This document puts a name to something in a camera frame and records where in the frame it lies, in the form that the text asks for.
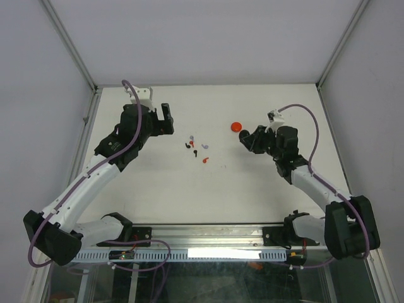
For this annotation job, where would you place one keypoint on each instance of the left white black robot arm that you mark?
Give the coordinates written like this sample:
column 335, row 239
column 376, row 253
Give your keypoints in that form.
column 55, row 230

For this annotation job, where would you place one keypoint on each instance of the right aluminium frame post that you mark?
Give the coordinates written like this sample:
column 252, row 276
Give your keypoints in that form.
column 349, row 29

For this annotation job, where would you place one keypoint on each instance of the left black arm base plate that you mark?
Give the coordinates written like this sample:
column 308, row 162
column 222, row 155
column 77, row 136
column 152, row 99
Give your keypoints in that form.
column 137, row 233

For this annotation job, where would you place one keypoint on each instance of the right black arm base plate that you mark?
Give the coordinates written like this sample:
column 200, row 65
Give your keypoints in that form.
column 280, row 235

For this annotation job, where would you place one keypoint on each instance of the small electronics board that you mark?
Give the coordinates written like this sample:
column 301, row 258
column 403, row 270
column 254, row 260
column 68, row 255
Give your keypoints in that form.
column 122, row 255

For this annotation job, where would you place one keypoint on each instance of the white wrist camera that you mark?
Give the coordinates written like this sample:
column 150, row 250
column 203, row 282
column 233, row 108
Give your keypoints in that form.
column 276, row 120
column 144, row 95

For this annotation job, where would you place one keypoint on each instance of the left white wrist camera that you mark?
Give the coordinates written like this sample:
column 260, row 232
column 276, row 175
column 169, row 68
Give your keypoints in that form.
column 144, row 95

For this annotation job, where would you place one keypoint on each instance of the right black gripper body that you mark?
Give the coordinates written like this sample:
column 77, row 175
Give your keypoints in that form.
column 264, row 141

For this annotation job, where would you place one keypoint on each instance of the aluminium frame post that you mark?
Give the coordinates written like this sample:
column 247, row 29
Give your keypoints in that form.
column 67, row 42
column 349, row 29

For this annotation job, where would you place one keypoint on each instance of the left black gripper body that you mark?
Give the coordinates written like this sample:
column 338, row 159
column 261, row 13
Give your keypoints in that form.
column 154, row 125

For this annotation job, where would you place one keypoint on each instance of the black round charging case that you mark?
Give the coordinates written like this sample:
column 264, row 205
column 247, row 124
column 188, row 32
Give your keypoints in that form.
column 243, row 134

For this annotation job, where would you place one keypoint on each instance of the left aluminium frame post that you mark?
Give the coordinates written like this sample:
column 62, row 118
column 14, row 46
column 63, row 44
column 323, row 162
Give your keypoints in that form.
column 67, row 42

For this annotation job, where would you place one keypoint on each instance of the aluminium mounting rail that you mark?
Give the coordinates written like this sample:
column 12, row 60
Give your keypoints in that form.
column 239, row 236

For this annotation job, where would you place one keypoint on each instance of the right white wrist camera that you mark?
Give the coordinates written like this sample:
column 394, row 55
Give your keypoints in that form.
column 276, row 120

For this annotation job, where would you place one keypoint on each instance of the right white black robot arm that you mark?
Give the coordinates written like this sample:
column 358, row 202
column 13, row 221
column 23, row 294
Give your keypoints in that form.
column 348, row 228

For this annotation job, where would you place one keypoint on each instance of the white slotted cable duct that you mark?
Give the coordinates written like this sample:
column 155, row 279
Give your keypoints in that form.
column 183, row 255

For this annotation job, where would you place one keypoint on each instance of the red round charging case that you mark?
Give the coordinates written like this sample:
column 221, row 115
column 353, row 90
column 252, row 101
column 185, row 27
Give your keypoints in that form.
column 236, row 127

